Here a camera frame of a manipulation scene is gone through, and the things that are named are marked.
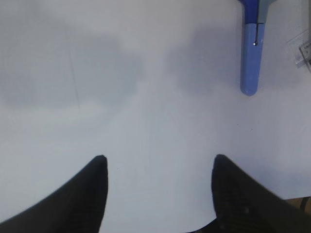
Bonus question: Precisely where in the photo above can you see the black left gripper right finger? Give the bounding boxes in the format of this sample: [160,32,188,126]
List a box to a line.
[211,154,311,233]

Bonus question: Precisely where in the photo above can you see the clear plastic ruler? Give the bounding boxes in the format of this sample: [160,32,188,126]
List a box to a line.
[287,29,311,72]

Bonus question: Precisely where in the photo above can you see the blue scissors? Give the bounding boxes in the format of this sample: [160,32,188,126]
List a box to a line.
[240,0,275,97]

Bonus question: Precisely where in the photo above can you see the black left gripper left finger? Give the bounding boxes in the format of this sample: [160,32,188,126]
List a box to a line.
[0,155,107,233]

